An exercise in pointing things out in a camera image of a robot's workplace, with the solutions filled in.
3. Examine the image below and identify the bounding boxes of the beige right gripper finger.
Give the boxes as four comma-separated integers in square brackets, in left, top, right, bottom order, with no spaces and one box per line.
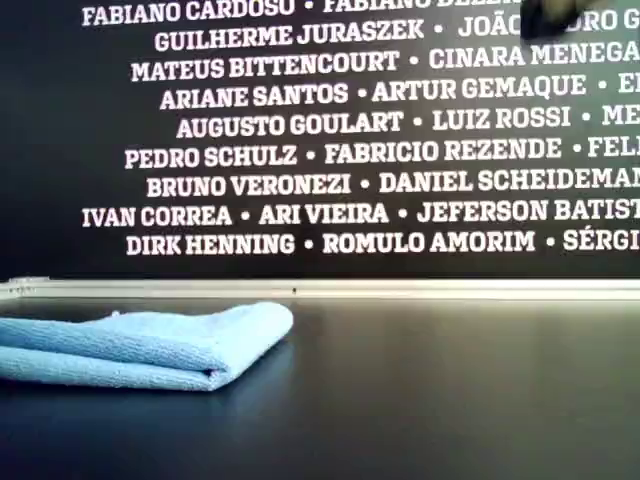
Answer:
[519,0,619,40]

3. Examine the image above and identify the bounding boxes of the light blue microfibre cloth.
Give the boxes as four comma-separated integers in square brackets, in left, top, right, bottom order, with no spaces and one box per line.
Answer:
[0,301,295,394]

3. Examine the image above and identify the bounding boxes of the black leatherette table mat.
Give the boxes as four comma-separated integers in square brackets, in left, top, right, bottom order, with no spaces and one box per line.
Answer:
[0,297,640,480]

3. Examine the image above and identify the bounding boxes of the black board with white names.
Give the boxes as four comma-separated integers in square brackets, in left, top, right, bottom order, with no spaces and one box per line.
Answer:
[0,0,640,282]

